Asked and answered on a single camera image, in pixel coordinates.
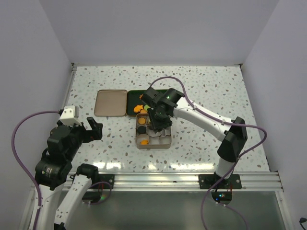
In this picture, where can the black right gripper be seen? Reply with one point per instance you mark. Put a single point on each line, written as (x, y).
(157, 125)

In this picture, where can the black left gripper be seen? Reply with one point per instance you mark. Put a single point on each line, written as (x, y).
(96, 128)

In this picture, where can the orange round flower cookie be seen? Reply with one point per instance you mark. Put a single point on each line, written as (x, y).
(142, 121)

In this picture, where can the black sandwich cookie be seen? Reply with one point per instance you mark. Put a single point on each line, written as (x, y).
(141, 129)

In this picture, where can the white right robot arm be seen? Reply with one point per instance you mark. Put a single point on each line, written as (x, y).
(231, 133)

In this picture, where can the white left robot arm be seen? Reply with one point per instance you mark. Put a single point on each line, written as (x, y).
(52, 171)

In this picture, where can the white paper cupcake liners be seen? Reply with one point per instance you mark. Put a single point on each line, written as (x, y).
(158, 141)

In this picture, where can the gold cookie tin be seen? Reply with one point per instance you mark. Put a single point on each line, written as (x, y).
(165, 143)

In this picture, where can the gold tin lid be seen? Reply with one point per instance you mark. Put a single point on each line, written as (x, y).
(111, 103)

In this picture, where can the dark green tray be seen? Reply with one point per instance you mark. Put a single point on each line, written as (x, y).
(133, 100)

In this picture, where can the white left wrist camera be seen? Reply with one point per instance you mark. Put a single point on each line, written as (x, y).
(70, 116)

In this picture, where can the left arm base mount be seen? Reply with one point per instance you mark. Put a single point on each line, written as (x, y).
(107, 181)

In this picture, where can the aluminium front rail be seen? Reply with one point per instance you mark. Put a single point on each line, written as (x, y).
(194, 182)

